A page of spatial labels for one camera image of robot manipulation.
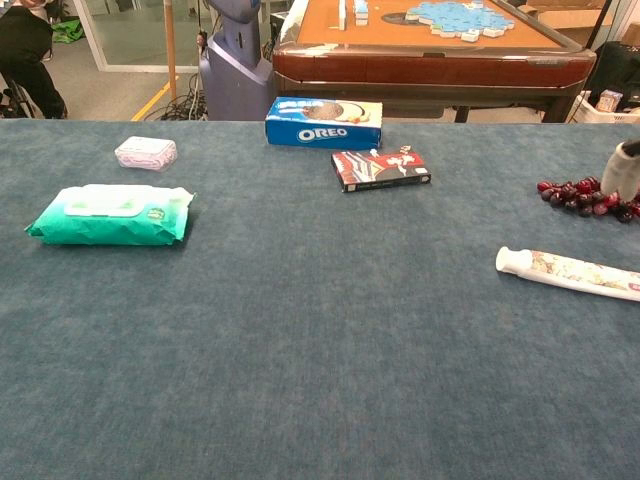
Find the green wet wipes pack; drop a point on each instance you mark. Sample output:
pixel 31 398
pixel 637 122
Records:
pixel 110 220

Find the brown mahjong table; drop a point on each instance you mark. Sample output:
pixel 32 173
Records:
pixel 430 70

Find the wooden pole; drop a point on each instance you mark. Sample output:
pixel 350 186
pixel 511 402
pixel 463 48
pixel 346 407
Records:
pixel 170 50

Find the blue mahjong tile pile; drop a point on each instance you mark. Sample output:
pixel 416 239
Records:
pixel 460 17

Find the green bag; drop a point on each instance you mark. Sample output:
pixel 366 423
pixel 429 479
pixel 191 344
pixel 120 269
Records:
pixel 67 31

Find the red black snack box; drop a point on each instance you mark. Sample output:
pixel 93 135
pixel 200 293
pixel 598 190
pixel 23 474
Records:
pixel 380 170

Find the blue Oreo cookie box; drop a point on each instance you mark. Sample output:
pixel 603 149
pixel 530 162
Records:
pixel 320 125

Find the person in black clothes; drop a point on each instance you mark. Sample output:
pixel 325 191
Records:
pixel 25 55

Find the cardboard box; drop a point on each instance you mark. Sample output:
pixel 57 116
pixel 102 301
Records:
pixel 575 20

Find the red grape bunch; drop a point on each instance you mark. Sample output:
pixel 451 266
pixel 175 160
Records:
pixel 575 196

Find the small clear plastic box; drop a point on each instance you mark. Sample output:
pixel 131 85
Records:
pixel 146 153

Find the blue table carpet mat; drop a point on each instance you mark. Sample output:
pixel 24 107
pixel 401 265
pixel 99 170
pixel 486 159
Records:
pixel 300 325

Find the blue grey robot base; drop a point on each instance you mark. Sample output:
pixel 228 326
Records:
pixel 235 75

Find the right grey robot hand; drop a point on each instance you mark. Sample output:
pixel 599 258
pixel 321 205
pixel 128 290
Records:
pixel 620 172

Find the white plastic basket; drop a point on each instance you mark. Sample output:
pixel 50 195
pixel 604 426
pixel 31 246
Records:
pixel 600 114

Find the small item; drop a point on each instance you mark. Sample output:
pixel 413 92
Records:
pixel 565 272

